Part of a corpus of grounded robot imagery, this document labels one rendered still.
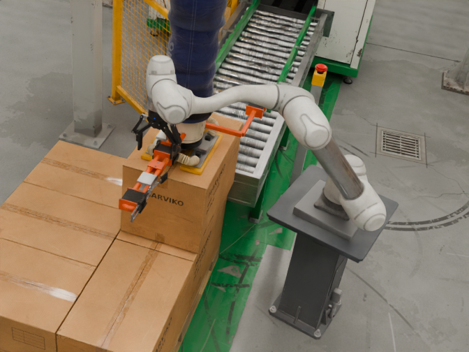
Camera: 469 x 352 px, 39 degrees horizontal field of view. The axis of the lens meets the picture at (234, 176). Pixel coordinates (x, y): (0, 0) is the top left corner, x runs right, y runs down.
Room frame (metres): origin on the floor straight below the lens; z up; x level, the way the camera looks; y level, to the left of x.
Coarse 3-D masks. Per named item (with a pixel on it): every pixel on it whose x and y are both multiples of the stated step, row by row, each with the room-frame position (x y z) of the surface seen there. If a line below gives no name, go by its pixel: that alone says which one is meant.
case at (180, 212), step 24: (216, 120) 2.78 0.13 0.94; (144, 144) 2.48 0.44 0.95; (144, 168) 2.29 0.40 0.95; (168, 168) 2.32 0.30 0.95; (216, 168) 2.38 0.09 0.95; (168, 192) 2.25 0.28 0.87; (192, 192) 2.23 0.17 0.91; (216, 192) 2.42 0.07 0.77; (144, 216) 2.27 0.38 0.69; (168, 216) 2.25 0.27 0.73; (192, 216) 2.23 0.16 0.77; (216, 216) 2.50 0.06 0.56; (168, 240) 2.24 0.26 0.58; (192, 240) 2.22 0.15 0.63
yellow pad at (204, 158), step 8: (208, 136) 2.55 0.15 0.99; (216, 136) 2.60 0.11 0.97; (216, 144) 2.54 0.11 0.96; (192, 152) 2.44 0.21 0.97; (200, 152) 2.41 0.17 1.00; (208, 152) 2.46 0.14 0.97; (200, 160) 2.39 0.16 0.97; (208, 160) 2.41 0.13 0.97; (184, 168) 2.32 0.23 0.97; (192, 168) 2.32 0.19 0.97; (200, 168) 2.33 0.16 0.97
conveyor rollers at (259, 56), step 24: (264, 24) 4.85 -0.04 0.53; (288, 24) 4.91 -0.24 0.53; (312, 24) 4.97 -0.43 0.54; (240, 48) 4.35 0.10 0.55; (264, 48) 4.41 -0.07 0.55; (288, 48) 4.47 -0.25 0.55; (216, 72) 3.98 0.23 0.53; (240, 72) 4.05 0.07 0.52; (264, 72) 4.11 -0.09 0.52; (240, 120) 3.41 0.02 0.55; (264, 120) 3.47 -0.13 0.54; (240, 144) 3.21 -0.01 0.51; (264, 144) 3.20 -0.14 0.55; (240, 168) 2.94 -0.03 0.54
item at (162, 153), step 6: (162, 144) 2.29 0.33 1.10; (168, 144) 2.29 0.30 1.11; (156, 150) 2.22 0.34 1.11; (162, 150) 2.25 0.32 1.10; (168, 150) 2.26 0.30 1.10; (162, 156) 2.21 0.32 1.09; (168, 156) 2.21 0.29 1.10; (174, 156) 2.22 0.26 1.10; (168, 162) 2.21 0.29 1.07; (174, 162) 2.23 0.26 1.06
